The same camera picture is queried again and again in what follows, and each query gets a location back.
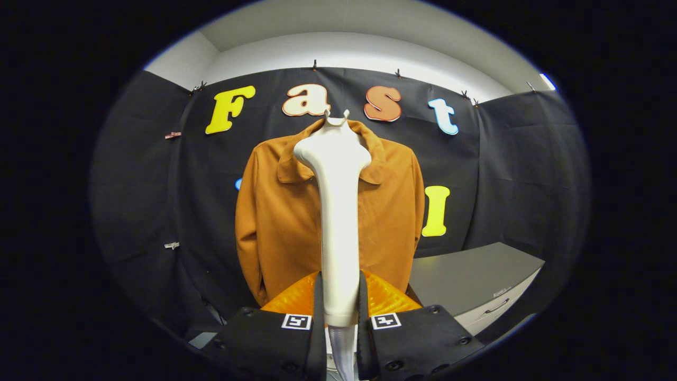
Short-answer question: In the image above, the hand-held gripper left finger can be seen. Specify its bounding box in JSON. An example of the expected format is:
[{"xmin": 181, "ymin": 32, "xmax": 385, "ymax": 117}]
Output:
[{"xmin": 212, "ymin": 271, "xmax": 327, "ymax": 381}]

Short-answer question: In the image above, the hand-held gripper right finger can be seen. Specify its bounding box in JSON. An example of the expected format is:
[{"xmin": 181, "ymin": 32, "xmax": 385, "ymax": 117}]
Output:
[{"xmin": 357, "ymin": 271, "xmax": 484, "ymax": 381}]

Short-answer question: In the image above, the brown button-up shirt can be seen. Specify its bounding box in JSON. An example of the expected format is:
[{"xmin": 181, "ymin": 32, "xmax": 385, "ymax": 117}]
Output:
[{"xmin": 235, "ymin": 117, "xmax": 425, "ymax": 307}]

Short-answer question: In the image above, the grey cabinet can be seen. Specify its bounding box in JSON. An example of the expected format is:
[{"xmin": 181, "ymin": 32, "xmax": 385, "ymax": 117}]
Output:
[{"xmin": 407, "ymin": 242, "xmax": 545, "ymax": 337}]

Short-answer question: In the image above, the black backdrop cloth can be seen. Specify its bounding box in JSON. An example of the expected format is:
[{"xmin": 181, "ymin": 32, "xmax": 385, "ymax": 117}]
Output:
[{"xmin": 90, "ymin": 66, "xmax": 590, "ymax": 344}]

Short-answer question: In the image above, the white mannequin torso stand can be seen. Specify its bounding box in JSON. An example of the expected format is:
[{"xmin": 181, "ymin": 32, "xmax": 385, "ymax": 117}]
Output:
[{"xmin": 324, "ymin": 108, "xmax": 351, "ymax": 128}]

